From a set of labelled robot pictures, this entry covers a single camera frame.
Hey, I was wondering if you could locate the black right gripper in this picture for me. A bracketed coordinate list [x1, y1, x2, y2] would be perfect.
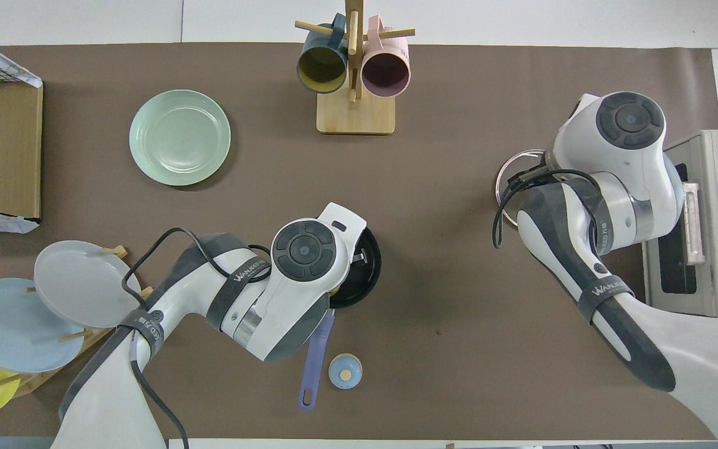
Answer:
[507, 163, 553, 191]

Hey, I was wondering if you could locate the glass lid with purple knob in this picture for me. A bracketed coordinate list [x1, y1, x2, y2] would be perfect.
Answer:
[495, 148, 552, 228]

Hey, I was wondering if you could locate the mint green plate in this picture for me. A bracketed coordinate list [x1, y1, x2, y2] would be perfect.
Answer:
[129, 89, 232, 186]

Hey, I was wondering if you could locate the grey plate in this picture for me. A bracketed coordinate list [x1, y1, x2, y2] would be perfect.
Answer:
[34, 240, 143, 329]

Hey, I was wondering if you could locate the wooden plate rack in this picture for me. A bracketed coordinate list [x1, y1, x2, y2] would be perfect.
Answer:
[0, 245, 158, 398]

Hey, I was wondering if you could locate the light blue plate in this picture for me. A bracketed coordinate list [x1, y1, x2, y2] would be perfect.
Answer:
[0, 278, 85, 374]

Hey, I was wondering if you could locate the brown table mat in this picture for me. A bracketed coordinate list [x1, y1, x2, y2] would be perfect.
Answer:
[0, 42, 718, 440]

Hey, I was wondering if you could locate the wooden mug tree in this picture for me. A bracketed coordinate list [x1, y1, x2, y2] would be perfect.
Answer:
[295, 0, 416, 135]

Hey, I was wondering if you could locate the pink mug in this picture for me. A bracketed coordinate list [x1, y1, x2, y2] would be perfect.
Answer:
[361, 16, 411, 99]

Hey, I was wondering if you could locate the dark blue mug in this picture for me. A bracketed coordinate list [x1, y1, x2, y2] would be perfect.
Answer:
[297, 14, 350, 95]

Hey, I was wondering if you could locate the dark pot with purple handle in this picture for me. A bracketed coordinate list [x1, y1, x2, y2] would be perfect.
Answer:
[299, 226, 383, 412]

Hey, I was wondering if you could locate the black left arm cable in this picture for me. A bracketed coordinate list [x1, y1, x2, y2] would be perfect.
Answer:
[121, 226, 272, 449]

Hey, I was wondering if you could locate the wooden shelf with wire frame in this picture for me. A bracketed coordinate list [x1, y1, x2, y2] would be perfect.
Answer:
[0, 47, 44, 220]

